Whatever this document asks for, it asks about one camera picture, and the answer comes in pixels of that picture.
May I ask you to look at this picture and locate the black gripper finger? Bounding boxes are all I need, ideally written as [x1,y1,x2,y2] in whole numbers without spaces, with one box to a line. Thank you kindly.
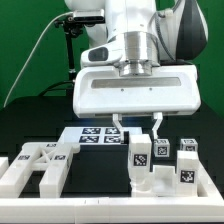
[112,114,129,144]
[152,112,163,139]

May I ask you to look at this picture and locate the black base cables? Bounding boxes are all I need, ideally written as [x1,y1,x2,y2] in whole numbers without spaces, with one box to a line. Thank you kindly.
[38,79,76,98]

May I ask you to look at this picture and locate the white marker base plate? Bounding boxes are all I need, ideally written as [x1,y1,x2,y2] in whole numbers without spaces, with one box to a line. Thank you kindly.
[58,127,121,145]

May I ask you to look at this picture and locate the white camera cable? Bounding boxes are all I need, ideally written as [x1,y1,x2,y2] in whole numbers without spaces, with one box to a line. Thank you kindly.
[3,11,75,109]

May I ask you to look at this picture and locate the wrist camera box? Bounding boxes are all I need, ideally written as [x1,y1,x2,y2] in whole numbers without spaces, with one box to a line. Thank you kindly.
[80,46,123,68]

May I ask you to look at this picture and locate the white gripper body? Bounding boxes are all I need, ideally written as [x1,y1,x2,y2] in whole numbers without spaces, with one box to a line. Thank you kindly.
[73,65,201,118]

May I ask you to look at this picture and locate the white U-shaped obstacle frame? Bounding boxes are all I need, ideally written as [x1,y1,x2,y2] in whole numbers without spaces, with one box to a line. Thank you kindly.
[0,156,224,224]

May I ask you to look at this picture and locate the black camera stand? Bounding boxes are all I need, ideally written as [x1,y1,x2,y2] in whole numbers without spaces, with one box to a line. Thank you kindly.
[54,16,105,97]

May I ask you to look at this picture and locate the grey camera on stand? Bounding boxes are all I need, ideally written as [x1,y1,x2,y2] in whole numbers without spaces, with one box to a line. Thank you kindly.
[73,9,104,23]

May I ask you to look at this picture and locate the white chair back frame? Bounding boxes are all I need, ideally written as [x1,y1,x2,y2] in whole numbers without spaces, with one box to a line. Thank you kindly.
[0,142,80,198]

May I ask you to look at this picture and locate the white chair seat plate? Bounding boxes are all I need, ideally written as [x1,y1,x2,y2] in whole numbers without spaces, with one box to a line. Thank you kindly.
[130,165,201,198]

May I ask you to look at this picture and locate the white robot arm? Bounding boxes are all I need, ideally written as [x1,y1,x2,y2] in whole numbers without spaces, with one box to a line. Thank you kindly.
[65,0,208,142]

